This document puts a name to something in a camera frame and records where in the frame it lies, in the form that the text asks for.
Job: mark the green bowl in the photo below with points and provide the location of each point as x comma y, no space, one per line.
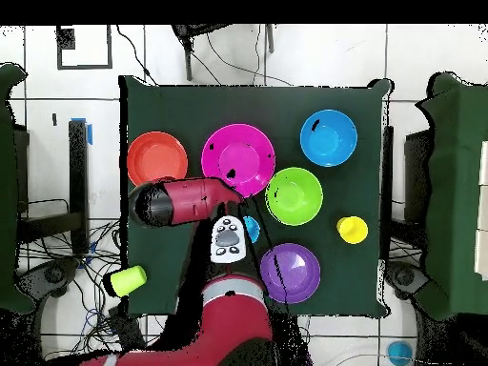
293,196

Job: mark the large orange bowl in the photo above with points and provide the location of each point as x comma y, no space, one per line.
157,158

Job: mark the light blue cup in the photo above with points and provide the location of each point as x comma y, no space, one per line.
252,228

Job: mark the large pink bowl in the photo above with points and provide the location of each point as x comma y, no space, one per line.
240,156

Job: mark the purple bowl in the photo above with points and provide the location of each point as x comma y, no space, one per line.
293,274

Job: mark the large light blue bowl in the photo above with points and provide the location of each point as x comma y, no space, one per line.
329,143

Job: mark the dark green table cloth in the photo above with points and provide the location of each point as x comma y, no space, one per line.
228,99

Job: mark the yellow cup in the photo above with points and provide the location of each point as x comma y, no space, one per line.
352,230

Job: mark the light green cup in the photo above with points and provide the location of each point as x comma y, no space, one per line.
127,281

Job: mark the blue tape strip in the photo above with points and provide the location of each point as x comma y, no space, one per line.
90,134

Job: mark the black rectangular box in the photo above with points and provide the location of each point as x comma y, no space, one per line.
127,331

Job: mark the green cloth side table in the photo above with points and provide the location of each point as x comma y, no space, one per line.
457,171
7,190

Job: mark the light blue round object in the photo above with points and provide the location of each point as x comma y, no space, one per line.
400,352

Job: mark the black camera tripod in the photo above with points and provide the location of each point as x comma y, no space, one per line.
188,61

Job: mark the black metal frame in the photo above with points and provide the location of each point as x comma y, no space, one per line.
79,183

